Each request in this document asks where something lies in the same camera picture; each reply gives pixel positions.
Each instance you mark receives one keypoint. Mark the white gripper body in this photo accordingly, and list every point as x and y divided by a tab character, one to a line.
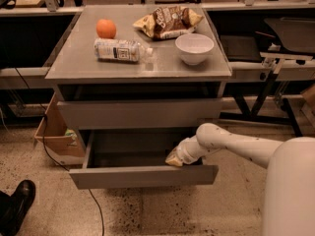
186	152

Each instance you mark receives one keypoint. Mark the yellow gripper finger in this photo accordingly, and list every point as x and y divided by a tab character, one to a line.
173	159

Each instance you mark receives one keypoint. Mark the grey drawer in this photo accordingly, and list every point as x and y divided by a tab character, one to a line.
133	114
135	158

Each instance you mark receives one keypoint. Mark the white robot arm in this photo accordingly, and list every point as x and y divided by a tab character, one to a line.
289	204

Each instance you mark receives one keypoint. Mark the grey top drawer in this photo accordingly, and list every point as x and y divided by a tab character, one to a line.
133	114

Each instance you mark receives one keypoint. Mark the grey drawer cabinet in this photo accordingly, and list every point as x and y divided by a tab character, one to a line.
77	75

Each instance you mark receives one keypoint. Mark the black folding stand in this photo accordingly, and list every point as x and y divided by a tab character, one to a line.
275	62

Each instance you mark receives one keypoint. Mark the white bowl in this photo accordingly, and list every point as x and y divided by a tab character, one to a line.
193	48

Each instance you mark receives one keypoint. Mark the cardboard box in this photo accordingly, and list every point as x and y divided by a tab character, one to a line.
61	142

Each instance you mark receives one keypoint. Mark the clear plastic water bottle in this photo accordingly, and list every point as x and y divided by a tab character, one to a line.
121	50

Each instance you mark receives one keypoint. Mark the brown yellow chip bag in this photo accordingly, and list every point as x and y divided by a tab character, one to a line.
168	22

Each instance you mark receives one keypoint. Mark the orange fruit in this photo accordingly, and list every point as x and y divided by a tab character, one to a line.
106	28

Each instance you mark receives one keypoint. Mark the grey tray on stand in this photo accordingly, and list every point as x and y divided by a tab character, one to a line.
295	34

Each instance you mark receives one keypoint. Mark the black shoe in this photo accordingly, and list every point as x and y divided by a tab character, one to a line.
14	208

